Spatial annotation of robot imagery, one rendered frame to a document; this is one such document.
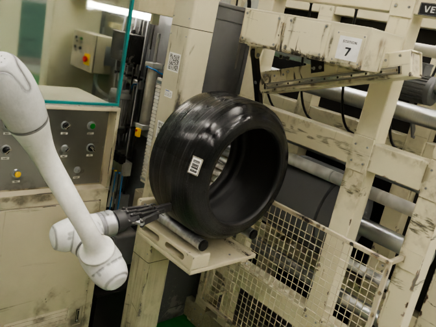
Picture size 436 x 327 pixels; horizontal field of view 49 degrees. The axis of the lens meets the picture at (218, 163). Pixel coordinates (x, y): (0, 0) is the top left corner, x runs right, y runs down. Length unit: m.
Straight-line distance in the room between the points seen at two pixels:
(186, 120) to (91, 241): 0.59
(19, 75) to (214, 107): 0.78
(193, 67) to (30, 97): 0.96
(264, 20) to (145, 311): 1.41
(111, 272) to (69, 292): 0.98
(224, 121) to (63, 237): 0.65
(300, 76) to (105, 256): 1.11
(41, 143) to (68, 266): 1.13
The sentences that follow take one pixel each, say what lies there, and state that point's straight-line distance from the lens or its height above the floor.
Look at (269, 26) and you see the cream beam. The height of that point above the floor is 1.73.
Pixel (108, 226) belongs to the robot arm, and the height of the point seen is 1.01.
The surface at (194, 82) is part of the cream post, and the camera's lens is 2.01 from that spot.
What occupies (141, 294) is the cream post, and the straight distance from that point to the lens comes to 2.32.
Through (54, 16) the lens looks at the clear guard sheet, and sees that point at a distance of 1.96.
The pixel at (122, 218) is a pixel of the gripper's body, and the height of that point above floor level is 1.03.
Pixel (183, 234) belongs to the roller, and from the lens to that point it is 1.87.
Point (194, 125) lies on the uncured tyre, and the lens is 1.69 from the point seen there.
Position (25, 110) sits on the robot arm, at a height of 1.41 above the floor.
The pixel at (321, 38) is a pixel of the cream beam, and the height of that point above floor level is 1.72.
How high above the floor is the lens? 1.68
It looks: 15 degrees down
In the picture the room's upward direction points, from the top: 12 degrees clockwise
